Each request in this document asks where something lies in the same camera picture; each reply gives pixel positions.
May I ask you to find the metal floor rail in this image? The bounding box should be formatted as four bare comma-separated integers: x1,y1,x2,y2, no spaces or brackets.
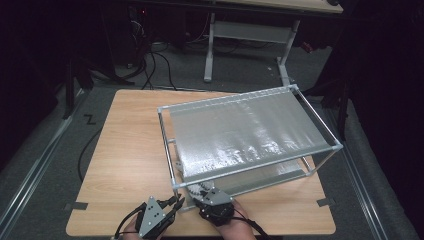
323,106,391,240
0,89,88,234

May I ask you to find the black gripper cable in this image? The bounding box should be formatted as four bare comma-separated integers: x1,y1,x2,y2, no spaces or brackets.
233,199,272,240
113,201,148,239

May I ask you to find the grey two-tier shelf rack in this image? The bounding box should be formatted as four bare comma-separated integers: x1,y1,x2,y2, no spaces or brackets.
157,83,344,212

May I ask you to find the white-framed wooden desk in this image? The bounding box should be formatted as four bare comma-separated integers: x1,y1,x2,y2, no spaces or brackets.
203,0,344,90

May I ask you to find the dark equipment with red light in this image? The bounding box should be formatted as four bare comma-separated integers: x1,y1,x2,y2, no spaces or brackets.
128,4,151,64

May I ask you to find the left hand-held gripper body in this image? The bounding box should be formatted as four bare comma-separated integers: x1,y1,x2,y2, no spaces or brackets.
134,195,178,239

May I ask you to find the grey tape piece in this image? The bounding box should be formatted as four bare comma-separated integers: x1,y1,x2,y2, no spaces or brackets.
316,197,336,208
64,201,89,211

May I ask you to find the black floor cable bundle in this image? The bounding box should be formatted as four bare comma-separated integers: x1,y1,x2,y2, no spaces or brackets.
124,19,209,93

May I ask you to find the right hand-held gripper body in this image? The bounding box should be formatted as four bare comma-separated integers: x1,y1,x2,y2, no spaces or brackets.
194,186,236,228

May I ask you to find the person's left hand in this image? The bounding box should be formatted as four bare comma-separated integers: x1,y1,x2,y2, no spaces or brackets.
113,216,168,240

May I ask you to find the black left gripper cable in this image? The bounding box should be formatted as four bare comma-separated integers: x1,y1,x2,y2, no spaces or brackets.
113,201,148,239

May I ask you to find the black stand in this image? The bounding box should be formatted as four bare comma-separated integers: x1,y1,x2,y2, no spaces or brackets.
61,56,96,120
291,74,353,141

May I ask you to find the person's right hand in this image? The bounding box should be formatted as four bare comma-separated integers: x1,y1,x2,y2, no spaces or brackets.
213,199,258,240

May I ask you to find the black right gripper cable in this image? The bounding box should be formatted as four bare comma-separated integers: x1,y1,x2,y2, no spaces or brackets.
233,199,272,240

